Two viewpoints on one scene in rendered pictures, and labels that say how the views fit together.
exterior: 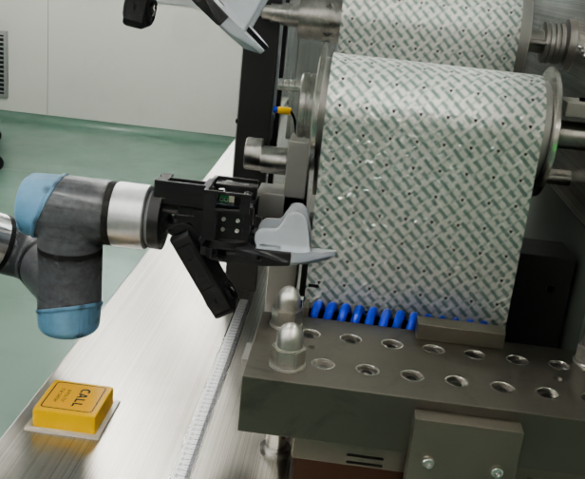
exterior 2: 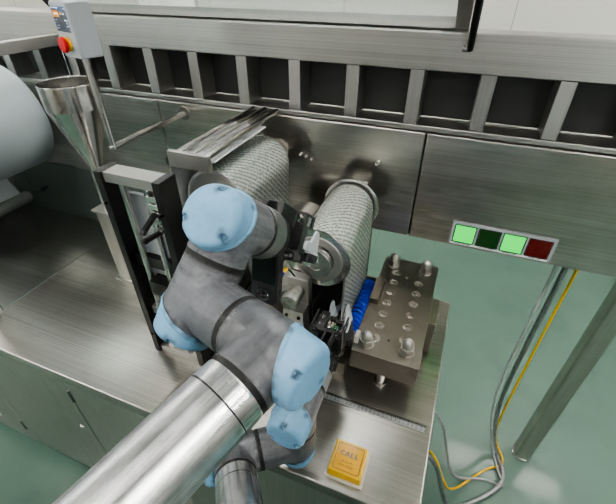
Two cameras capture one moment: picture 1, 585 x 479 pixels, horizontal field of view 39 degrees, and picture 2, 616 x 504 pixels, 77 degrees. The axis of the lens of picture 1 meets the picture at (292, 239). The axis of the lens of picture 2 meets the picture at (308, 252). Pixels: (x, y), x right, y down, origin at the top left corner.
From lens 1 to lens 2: 106 cm
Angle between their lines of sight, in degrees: 65
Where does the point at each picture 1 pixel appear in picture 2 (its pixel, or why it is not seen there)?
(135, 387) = (320, 430)
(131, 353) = not seen: hidden behind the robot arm
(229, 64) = not seen: outside the picture
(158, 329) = not seen: hidden behind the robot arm
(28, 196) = (304, 429)
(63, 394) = (346, 464)
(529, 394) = (420, 289)
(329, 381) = (419, 342)
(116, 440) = (371, 444)
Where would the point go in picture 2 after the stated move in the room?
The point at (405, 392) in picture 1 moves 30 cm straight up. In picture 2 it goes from (424, 321) to (449, 222)
